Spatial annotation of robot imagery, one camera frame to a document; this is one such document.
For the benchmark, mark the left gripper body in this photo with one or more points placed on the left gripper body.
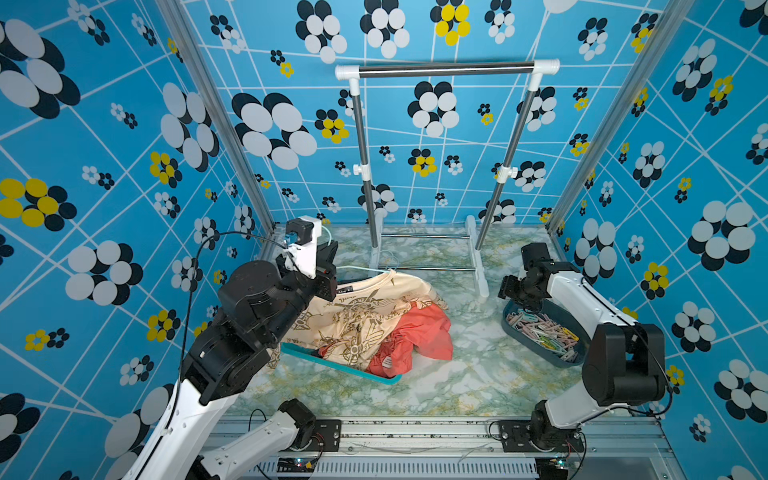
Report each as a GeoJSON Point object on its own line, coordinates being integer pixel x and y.
{"type": "Point", "coordinates": [324, 281]}

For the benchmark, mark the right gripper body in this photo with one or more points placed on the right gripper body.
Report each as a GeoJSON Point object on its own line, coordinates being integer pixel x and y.
{"type": "Point", "coordinates": [517, 291]}

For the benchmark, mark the beige compass print t-shirt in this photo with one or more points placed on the beige compass print t-shirt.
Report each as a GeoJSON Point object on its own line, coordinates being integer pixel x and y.
{"type": "Point", "coordinates": [350, 329]}

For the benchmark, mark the mint green wire hanger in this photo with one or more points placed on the mint green wire hanger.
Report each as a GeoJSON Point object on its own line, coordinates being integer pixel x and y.
{"type": "Point", "coordinates": [348, 274]}

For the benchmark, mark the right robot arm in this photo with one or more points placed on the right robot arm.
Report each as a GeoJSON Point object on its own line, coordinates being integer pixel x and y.
{"type": "Point", "coordinates": [624, 363]}

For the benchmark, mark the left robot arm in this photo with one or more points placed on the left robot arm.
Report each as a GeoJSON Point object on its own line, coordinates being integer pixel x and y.
{"type": "Point", "coordinates": [259, 304]}

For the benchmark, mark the pile of coloured clothespins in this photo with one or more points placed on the pile of coloured clothespins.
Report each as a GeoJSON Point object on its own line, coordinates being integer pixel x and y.
{"type": "Point", "coordinates": [544, 336]}

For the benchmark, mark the dark grey clothespin tray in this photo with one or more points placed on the dark grey clothespin tray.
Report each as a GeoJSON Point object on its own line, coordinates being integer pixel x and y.
{"type": "Point", "coordinates": [561, 316]}

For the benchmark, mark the teal laundry basket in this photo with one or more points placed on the teal laundry basket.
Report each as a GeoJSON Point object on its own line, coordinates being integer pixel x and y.
{"type": "Point", "coordinates": [307, 355]}

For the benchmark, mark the red garment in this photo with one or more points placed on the red garment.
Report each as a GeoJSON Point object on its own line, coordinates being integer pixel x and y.
{"type": "Point", "coordinates": [424, 330]}

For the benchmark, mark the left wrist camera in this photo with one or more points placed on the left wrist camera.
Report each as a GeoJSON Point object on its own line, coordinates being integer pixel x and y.
{"type": "Point", "coordinates": [300, 231]}

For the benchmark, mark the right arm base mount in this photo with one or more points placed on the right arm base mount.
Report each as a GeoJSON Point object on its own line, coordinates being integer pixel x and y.
{"type": "Point", "coordinates": [525, 436]}

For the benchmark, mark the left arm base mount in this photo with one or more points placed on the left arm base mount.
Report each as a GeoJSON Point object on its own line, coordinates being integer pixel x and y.
{"type": "Point", "coordinates": [324, 436]}

